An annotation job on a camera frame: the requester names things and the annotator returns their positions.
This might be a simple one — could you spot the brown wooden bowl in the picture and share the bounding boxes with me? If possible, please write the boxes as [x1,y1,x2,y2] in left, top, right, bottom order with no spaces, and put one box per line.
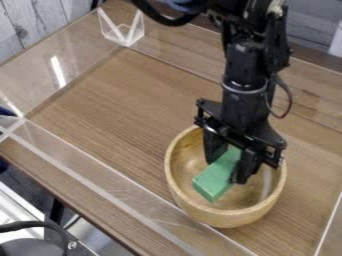
[165,126,287,228]

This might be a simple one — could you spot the blue object at left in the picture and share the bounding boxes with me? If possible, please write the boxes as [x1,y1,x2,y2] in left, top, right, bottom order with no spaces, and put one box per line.
[0,106,18,117]

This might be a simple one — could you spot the black metal bracket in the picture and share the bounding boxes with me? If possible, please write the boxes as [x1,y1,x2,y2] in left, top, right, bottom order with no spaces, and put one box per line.
[43,218,99,256]

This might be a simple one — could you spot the white object at right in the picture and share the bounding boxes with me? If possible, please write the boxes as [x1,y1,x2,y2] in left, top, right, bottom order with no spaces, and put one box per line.
[329,28,342,57]

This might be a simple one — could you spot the green rectangular block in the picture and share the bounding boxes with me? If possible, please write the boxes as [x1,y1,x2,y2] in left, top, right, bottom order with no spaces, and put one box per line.
[193,146,241,203]

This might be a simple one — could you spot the clear acrylic corner bracket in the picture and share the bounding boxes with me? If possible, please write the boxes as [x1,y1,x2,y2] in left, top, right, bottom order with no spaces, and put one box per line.
[98,8,144,47]

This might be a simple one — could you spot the black cable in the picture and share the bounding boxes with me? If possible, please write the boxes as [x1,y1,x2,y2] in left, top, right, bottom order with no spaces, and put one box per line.
[0,219,68,256]

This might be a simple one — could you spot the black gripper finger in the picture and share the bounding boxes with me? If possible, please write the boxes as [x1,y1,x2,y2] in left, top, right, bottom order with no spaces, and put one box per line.
[234,147,265,184]
[203,131,229,164]

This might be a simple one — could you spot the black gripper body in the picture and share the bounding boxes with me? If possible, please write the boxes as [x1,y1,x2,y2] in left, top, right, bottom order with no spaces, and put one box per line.
[194,81,286,168]

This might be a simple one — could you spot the clear acrylic tray enclosure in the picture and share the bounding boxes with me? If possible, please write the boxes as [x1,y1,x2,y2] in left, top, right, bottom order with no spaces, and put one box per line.
[0,14,342,256]

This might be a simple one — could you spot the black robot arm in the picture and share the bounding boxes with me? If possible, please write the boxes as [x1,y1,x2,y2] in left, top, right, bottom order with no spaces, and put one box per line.
[131,0,291,184]

